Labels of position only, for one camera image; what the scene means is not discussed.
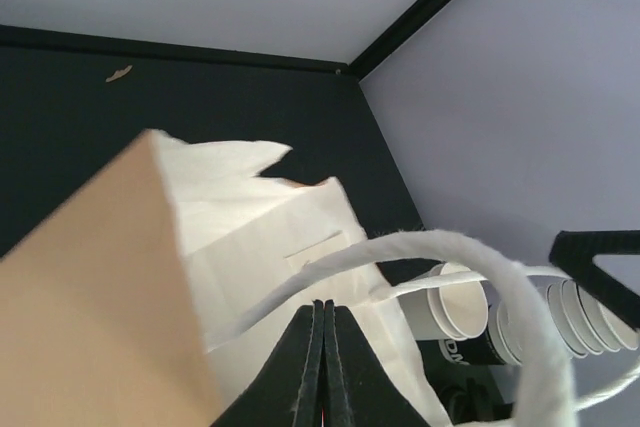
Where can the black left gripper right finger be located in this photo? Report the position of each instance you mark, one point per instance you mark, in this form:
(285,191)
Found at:
(356,389)

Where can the stack of black lids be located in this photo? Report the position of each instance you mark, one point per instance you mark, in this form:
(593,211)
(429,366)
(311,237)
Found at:
(472,403)

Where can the tall white cup stack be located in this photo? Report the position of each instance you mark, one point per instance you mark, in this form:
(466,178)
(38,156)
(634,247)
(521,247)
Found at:
(585,325)

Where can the short white cup stack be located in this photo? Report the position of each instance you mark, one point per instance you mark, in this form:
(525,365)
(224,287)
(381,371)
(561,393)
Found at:
(457,312)

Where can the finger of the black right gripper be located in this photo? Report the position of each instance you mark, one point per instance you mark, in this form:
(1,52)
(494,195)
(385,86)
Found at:
(574,253)

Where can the brown paper takeout bag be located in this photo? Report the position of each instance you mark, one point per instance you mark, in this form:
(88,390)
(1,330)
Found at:
(156,293)

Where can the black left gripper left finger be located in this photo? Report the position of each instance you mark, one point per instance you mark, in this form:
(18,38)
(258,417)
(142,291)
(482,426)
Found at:
(286,391)

